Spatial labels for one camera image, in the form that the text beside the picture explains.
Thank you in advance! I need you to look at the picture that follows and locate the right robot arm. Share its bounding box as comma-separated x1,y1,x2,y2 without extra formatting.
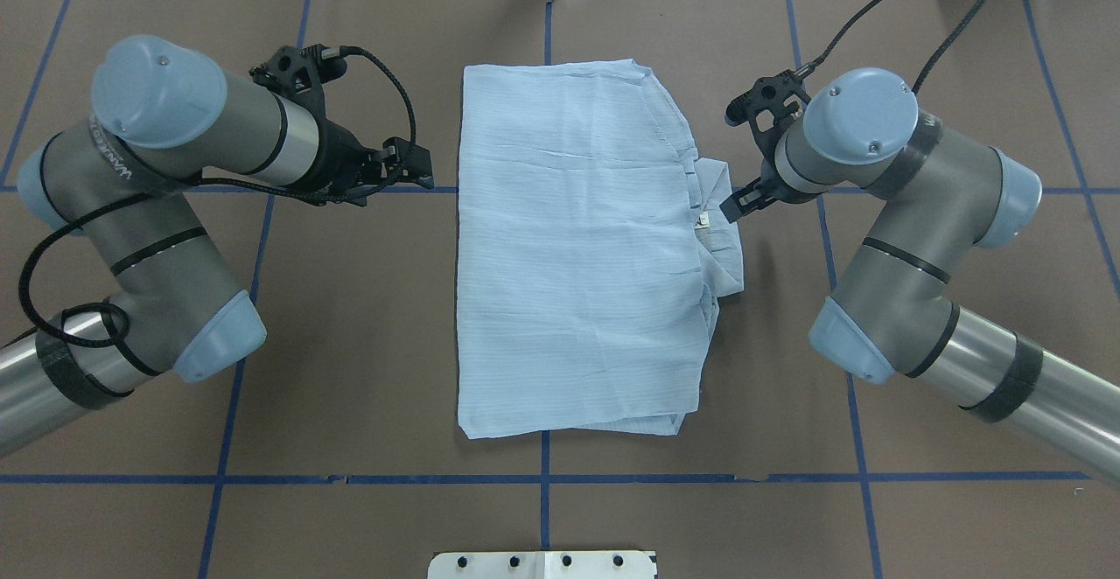
721,67,1119,485

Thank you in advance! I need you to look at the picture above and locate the light blue striped shirt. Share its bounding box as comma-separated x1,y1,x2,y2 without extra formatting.
456,59,746,440

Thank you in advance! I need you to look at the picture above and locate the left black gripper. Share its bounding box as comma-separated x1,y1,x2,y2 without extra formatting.
312,121,435,206

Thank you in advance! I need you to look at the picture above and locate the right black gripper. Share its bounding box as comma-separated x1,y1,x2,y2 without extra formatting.
719,157,809,224

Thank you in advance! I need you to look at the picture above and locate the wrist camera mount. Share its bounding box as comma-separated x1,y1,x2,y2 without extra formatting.
248,44,348,118
724,71,809,159

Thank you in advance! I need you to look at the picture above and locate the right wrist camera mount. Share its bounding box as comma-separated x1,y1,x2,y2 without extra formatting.
724,71,809,159

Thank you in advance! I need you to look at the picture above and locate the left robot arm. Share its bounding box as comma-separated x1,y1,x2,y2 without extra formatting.
3,34,435,455

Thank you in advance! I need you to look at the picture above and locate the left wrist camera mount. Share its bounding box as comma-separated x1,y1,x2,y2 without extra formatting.
248,44,348,118

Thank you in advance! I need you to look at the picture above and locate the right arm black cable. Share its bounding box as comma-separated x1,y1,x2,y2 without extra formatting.
792,0,1004,94

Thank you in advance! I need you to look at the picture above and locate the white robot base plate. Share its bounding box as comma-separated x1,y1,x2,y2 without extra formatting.
427,548,660,578

